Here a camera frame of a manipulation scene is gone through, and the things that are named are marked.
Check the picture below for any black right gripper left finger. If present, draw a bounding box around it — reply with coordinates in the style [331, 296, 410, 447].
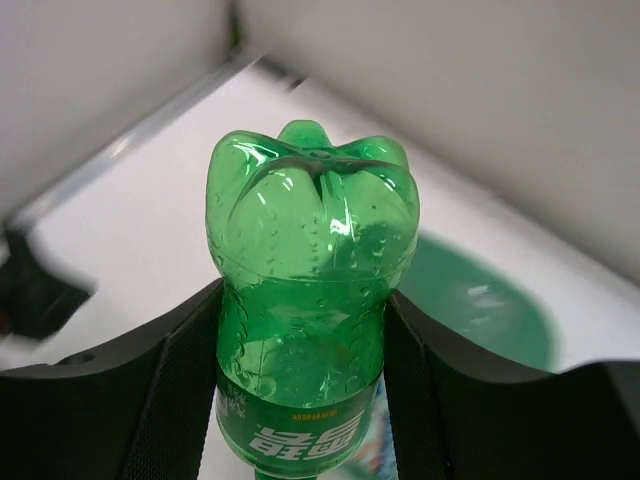
[1, 280, 223, 479]

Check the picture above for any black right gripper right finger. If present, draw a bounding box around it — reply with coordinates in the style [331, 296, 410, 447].
[384, 293, 639, 479]

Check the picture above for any aluminium left rail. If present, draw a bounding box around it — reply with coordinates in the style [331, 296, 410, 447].
[1, 56, 252, 230]

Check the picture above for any green plastic bin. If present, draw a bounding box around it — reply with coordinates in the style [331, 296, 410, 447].
[399, 235, 556, 371]

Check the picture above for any green soda bottle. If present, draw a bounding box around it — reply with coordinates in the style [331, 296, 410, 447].
[205, 120, 420, 479]

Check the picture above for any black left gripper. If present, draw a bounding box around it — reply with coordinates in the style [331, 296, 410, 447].
[1, 227, 95, 342]

